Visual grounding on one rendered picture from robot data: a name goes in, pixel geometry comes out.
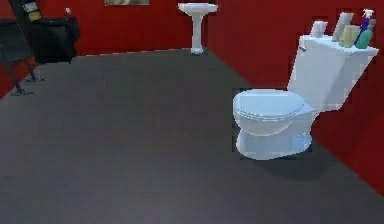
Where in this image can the white toilet paper roll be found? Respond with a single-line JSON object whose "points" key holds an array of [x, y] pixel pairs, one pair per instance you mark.
{"points": [[319, 29]]}

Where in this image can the black bin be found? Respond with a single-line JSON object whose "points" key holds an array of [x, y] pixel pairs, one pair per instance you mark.
{"points": [[53, 40]]}

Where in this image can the small white pink-topped object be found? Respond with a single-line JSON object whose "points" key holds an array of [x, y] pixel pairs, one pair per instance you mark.
{"points": [[68, 12]]}

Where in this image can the grey box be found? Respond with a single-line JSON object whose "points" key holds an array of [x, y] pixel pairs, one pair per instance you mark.
{"points": [[342, 25]]}

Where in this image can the yellow sponge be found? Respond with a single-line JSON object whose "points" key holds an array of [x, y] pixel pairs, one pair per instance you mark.
{"points": [[349, 36]]}

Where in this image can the yellow item on shelf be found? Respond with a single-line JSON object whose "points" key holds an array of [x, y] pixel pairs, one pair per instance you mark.
{"points": [[34, 15]]}

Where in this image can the green soap bottle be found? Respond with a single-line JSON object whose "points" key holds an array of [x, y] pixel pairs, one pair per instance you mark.
{"points": [[365, 38]]}

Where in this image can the black ladder shelf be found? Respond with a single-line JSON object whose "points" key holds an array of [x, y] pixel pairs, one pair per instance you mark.
{"points": [[16, 43]]}

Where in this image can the white item on shelf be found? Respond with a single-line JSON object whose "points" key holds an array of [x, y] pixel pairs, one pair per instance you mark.
{"points": [[30, 6]]}

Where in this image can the blue spray bottle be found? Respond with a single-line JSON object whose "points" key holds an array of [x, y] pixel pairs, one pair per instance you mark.
{"points": [[365, 21]]}

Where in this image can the white pedestal sink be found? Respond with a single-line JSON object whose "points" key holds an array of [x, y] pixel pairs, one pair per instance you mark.
{"points": [[197, 20]]}

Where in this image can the framed wall picture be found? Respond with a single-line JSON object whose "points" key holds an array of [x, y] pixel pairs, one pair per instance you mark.
{"points": [[126, 2]]}

